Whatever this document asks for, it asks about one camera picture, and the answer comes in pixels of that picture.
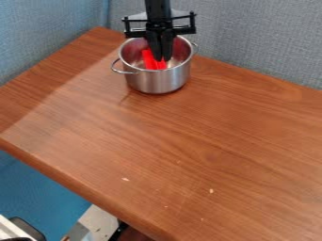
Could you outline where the stainless steel pot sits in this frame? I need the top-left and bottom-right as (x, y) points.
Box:
(111, 36), (198, 94)

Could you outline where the white table leg bracket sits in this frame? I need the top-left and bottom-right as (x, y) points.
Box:
(67, 205), (118, 241)

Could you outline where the black and white chair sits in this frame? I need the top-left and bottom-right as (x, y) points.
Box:
(0, 215), (47, 241)

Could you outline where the red star-shaped bar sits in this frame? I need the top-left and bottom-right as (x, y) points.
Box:
(142, 48), (167, 70)

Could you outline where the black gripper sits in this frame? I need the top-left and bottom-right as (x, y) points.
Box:
(122, 0), (196, 61)

